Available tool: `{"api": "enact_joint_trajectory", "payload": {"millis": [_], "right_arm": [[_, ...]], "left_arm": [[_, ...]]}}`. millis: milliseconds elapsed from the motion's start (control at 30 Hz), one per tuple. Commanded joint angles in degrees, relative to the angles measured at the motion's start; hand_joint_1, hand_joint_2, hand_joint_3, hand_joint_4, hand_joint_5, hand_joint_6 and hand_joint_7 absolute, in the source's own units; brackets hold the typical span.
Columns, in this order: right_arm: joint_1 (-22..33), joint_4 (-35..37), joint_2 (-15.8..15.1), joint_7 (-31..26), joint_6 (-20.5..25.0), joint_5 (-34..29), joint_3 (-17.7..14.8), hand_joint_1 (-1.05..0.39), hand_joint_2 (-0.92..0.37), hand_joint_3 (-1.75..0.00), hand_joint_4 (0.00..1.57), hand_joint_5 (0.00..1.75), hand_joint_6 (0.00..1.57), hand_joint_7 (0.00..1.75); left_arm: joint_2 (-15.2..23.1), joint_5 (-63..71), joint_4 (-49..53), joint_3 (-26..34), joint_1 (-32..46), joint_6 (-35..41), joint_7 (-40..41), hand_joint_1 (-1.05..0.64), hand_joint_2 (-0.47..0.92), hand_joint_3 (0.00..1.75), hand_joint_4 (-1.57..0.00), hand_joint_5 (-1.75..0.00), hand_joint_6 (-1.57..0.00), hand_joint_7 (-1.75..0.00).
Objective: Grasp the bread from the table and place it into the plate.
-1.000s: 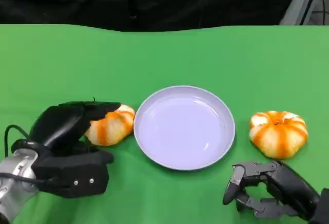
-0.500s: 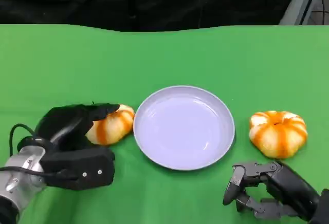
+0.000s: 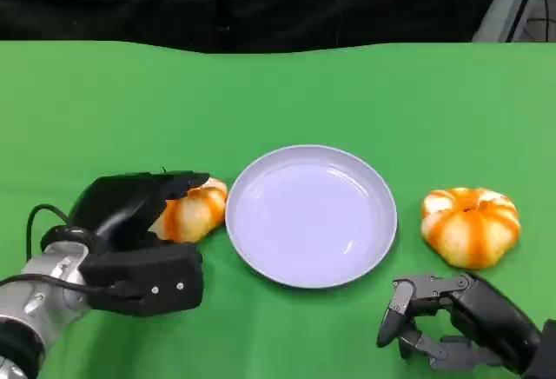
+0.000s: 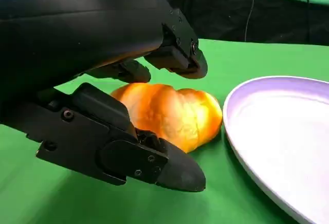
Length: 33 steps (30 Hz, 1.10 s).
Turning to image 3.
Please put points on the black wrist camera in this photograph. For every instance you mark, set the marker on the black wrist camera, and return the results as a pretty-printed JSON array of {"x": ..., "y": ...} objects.
[
  {"x": 165, "y": 279},
  {"x": 548, "y": 353}
]

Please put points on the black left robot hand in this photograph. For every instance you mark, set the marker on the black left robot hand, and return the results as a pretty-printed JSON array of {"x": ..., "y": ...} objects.
[{"x": 117, "y": 205}]

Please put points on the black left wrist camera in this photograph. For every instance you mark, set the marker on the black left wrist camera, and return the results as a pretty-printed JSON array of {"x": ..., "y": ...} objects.
[{"x": 165, "y": 279}]

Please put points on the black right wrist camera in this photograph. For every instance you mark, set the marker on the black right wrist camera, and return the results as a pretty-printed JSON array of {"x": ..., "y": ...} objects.
[{"x": 548, "y": 353}]

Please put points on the orange white toy bread roll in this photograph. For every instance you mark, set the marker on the orange white toy bread roll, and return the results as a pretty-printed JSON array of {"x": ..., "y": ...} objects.
[
  {"x": 195, "y": 218},
  {"x": 469, "y": 231}
]

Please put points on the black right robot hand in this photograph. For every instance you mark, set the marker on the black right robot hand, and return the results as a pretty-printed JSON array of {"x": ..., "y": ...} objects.
[{"x": 486, "y": 314}]

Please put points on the green table cloth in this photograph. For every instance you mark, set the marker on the green table cloth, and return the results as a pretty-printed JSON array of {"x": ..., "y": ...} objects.
[{"x": 130, "y": 114}]

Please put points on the lilac plate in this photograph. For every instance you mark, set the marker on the lilac plate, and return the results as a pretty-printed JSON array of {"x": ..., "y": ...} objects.
[{"x": 310, "y": 218}]

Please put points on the black curtain cloth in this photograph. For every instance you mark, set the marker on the black curtain cloth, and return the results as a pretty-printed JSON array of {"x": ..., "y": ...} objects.
[{"x": 174, "y": 1}]

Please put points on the grey metal frame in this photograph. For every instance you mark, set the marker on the grey metal frame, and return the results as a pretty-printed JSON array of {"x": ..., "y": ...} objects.
[{"x": 499, "y": 5}]

